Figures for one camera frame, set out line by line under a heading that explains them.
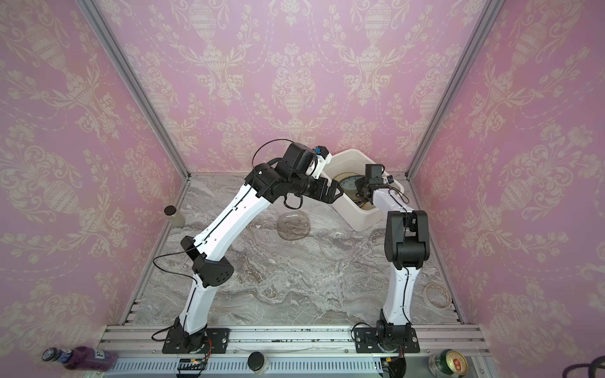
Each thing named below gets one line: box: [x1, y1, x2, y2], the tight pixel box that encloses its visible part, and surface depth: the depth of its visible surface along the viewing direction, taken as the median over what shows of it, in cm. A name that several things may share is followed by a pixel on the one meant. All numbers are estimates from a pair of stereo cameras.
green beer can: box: [428, 348, 469, 378], surface depth 64 cm
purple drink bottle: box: [40, 345, 119, 372], surface depth 62 cm
